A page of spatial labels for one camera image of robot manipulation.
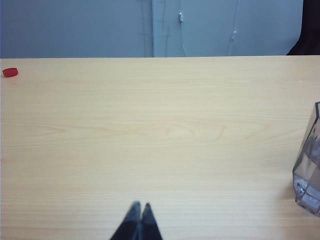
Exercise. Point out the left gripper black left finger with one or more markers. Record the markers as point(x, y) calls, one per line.
point(130, 225)

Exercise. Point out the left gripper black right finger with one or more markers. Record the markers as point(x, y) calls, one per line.
point(150, 225)

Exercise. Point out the grey transparent plastic mug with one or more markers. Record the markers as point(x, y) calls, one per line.
point(308, 162)

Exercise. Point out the red bottle cap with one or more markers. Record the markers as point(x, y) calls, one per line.
point(10, 72)

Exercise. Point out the black mesh office chair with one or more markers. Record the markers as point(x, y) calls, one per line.
point(312, 37)

